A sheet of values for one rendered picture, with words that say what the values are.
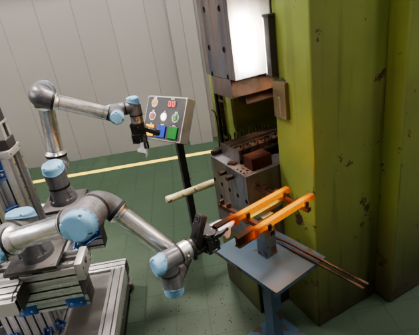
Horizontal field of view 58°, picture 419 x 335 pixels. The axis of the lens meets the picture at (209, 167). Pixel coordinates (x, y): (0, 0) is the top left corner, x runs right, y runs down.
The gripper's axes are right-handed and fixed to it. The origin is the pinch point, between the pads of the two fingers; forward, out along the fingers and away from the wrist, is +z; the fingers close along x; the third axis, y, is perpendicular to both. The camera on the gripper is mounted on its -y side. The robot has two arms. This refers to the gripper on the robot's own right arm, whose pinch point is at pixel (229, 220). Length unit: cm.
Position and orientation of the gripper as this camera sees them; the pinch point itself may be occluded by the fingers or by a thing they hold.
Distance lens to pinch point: 151.5
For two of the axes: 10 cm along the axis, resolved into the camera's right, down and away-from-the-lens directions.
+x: 5.9, 2.6, -7.6
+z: 7.9, -3.6, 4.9
